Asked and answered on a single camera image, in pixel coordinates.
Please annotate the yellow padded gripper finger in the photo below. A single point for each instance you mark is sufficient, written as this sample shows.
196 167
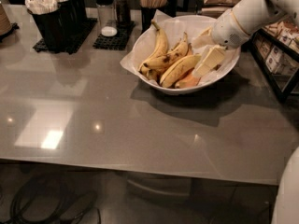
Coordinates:
204 39
211 57

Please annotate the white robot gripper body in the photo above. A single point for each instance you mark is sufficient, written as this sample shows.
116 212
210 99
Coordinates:
226 30

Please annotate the large front yellow banana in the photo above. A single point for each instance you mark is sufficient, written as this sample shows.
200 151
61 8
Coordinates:
178 69

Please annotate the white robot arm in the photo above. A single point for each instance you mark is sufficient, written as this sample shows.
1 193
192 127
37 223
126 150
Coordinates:
252 15

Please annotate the white paper bowl liner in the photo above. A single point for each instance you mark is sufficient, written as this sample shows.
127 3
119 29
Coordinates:
174 28

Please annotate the orange ripe banana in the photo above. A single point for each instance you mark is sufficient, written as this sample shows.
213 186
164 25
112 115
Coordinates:
188 81

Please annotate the white bowl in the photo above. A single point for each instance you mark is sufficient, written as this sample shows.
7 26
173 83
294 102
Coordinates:
170 58

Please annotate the left curved yellow banana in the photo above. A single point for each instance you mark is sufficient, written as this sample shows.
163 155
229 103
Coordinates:
161 46

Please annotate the spotted middle yellow banana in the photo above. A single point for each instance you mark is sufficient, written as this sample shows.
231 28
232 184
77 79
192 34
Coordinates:
172 56

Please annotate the black rack of packets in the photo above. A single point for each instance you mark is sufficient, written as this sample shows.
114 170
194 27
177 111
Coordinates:
275 48

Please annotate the black cup of wooden stirrers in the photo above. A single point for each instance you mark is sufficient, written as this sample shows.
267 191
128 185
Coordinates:
153 3

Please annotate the black rubber mat under shakers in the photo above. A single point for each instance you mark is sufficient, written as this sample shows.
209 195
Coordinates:
116 42

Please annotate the dark pepper shaker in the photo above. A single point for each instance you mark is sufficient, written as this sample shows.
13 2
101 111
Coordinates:
122 13

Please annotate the glass salt shaker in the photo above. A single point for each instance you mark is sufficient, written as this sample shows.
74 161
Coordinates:
105 9

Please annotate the black rubber mat left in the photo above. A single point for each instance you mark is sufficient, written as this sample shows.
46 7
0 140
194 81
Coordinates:
74 43

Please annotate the black cup behind cutlery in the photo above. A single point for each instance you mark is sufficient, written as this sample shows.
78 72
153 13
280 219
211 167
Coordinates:
80 14

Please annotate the black cup of plastic cutlery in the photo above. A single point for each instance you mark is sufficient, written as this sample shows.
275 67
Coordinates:
55 21

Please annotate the brown paper cup stack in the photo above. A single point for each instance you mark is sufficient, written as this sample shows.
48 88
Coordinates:
5 25

